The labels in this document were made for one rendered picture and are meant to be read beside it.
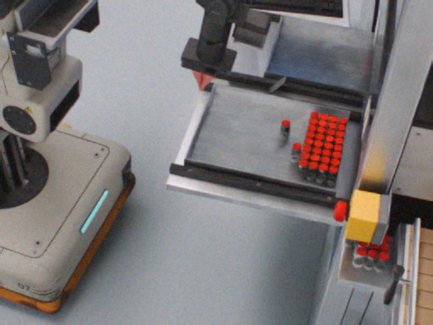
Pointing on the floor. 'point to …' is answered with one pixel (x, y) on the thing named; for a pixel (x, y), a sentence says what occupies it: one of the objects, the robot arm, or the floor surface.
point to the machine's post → (386, 130)
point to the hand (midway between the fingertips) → (201, 86)
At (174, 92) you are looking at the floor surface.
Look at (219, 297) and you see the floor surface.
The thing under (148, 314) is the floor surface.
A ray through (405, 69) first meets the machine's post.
